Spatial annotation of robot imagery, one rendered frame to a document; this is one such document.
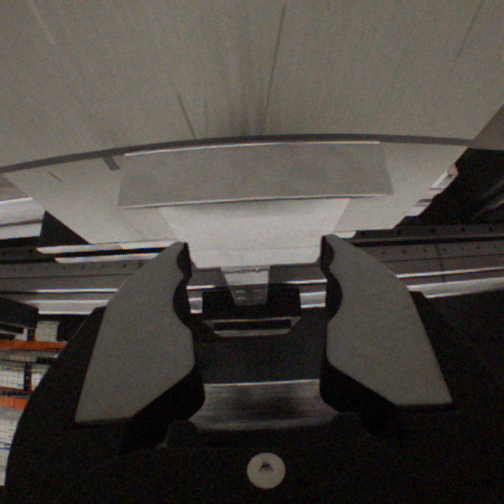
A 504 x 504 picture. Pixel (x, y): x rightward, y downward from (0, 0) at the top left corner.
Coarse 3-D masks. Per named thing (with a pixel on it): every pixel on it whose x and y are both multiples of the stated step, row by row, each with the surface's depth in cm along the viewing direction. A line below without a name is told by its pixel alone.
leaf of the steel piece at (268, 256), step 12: (192, 252) 19; (204, 252) 19; (216, 252) 19; (228, 252) 19; (240, 252) 19; (252, 252) 19; (264, 252) 19; (276, 252) 19; (288, 252) 19; (300, 252) 19; (312, 252) 19; (204, 264) 21; (216, 264) 21; (228, 264) 21; (240, 264) 21; (252, 264) 21; (264, 264) 21
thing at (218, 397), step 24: (216, 384) 16; (240, 384) 16; (264, 384) 16; (288, 384) 16; (312, 384) 16; (216, 408) 15; (240, 408) 15; (264, 408) 15; (288, 408) 15; (312, 408) 15; (216, 432) 14; (240, 432) 14; (264, 432) 14; (288, 432) 14; (312, 432) 14
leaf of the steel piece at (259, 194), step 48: (240, 144) 9; (288, 144) 9; (336, 144) 9; (144, 192) 9; (192, 192) 9; (240, 192) 9; (288, 192) 9; (336, 192) 9; (384, 192) 9; (192, 240) 17; (240, 240) 17; (288, 240) 17
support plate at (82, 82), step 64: (0, 0) 4; (64, 0) 5; (128, 0) 5; (192, 0) 5; (256, 0) 5; (320, 0) 5; (384, 0) 5; (448, 0) 5; (0, 64) 6; (64, 64) 6; (128, 64) 6; (192, 64) 7; (256, 64) 7; (320, 64) 7; (384, 64) 7; (448, 64) 6; (0, 128) 8; (64, 128) 8; (128, 128) 8; (192, 128) 9; (256, 128) 9; (320, 128) 9; (384, 128) 9; (448, 128) 9; (64, 192) 11
